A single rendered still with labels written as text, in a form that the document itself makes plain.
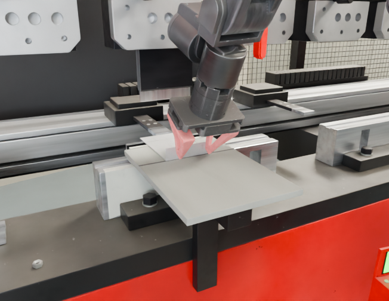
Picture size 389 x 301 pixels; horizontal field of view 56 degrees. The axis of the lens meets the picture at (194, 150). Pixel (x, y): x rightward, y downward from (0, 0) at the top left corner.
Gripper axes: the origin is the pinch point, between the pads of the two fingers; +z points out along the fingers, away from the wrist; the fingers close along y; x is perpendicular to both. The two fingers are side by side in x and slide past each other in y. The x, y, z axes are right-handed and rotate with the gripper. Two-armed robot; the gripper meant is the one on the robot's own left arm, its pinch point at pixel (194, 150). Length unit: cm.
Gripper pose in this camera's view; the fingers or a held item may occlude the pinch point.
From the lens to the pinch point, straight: 61.0
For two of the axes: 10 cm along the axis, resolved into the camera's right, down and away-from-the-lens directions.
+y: -8.9, 1.5, -4.3
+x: 4.0, 7.0, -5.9
